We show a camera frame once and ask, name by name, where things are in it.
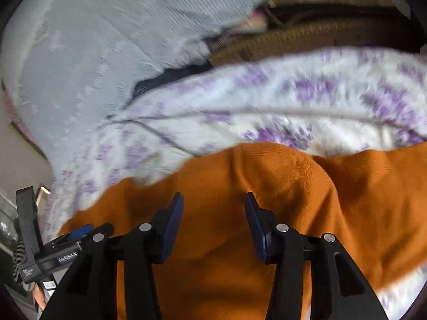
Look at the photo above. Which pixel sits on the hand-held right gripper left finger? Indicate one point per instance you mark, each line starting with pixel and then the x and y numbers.
pixel 172 228

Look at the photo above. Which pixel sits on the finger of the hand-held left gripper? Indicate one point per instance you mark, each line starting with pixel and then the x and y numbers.
pixel 79 232

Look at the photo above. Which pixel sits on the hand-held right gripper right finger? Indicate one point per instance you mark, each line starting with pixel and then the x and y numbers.
pixel 257 230

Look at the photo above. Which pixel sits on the orange knit sweater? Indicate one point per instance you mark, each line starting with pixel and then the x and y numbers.
pixel 233 273

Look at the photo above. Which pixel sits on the person's left forearm striped sleeve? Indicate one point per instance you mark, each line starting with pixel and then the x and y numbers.
pixel 20 263

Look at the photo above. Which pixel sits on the pink bedding edge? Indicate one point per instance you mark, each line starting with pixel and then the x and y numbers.
pixel 18 120

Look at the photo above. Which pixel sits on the purple floral white blanket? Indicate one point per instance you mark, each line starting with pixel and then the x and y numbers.
pixel 267 106

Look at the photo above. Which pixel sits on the dark cloth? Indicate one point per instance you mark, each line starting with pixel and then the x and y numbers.
pixel 166 78

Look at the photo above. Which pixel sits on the white lace cloth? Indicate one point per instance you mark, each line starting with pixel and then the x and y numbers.
pixel 86 46

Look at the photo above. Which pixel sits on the brown wicker basket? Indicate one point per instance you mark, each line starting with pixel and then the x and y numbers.
pixel 317 30

